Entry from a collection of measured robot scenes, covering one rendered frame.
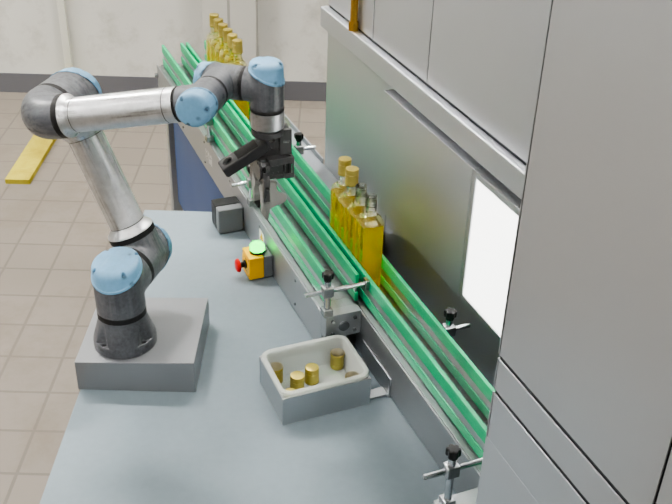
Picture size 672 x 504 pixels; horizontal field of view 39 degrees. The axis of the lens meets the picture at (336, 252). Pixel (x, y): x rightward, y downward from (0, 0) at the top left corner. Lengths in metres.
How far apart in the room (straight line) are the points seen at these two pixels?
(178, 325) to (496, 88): 0.98
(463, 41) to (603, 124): 1.07
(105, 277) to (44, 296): 1.88
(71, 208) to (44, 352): 1.11
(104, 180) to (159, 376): 0.48
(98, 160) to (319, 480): 0.89
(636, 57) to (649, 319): 0.29
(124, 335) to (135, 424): 0.21
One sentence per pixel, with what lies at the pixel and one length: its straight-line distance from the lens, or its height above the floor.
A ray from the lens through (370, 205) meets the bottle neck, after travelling 2.35.
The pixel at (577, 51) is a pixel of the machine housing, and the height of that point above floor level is 1.89.
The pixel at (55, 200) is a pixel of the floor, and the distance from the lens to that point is 4.81.
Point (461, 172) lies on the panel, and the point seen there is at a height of 1.29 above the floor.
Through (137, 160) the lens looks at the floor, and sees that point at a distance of 5.13.
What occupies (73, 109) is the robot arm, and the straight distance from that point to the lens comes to 2.11.
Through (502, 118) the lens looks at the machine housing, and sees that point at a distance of 2.05.
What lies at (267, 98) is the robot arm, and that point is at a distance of 2.06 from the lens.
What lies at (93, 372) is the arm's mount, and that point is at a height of 0.80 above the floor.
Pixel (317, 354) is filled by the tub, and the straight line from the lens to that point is 2.37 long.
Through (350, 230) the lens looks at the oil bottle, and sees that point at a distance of 2.45.
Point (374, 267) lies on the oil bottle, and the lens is 2.44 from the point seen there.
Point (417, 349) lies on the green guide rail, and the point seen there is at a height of 0.95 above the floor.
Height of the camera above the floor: 2.26
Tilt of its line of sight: 32 degrees down
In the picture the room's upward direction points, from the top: 2 degrees clockwise
